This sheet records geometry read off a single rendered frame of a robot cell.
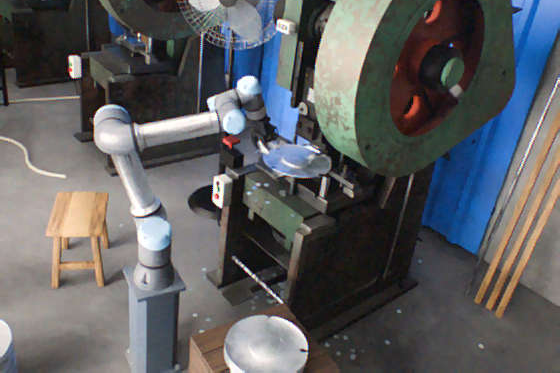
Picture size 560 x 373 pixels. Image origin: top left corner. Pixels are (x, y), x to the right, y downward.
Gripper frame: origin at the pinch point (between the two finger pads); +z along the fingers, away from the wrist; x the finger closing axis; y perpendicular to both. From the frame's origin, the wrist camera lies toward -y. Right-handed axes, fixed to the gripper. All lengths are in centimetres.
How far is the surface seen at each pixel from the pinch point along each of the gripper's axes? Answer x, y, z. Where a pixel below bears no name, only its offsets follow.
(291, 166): 7.5, 4.1, 12.8
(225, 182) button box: -11.6, -20.5, 21.1
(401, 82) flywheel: 34, 42, -28
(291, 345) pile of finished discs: -43, 50, 33
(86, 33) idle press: 53, -324, 73
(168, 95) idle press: 32, -149, 56
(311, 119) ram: 23.4, 3.5, -1.1
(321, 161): 21.0, 7.4, 19.1
